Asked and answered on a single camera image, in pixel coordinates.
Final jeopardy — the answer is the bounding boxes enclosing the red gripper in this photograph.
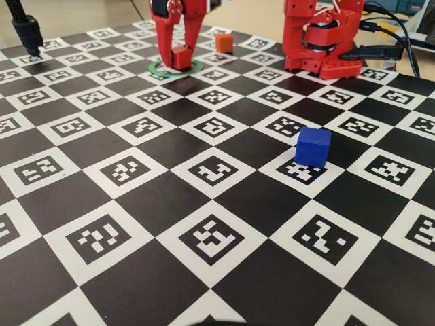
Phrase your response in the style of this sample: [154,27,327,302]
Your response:
[149,0,209,67]

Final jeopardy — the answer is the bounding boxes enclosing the red cube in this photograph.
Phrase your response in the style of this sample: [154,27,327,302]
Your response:
[171,45,193,71]

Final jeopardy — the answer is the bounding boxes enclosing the blue cube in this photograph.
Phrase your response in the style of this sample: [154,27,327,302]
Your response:
[294,126,332,168]

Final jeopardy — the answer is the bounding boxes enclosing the orange cube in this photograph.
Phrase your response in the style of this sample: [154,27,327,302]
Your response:
[215,33,234,54]

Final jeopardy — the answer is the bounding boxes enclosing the black tripod leg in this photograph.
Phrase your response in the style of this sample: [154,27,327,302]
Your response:
[5,0,44,57]

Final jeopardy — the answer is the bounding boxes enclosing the black white marker checkerboard mat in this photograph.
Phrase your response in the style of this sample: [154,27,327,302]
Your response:
[0,20,435,326]

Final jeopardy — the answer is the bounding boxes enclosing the green ring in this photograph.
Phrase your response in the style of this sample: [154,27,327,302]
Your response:
[148,57,205,79]

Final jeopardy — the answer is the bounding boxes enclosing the black usb cable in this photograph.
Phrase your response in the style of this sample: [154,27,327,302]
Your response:
[359,20,421,77]

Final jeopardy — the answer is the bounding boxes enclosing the thick black cable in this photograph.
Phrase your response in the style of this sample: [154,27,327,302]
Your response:
[363,1,422,78]

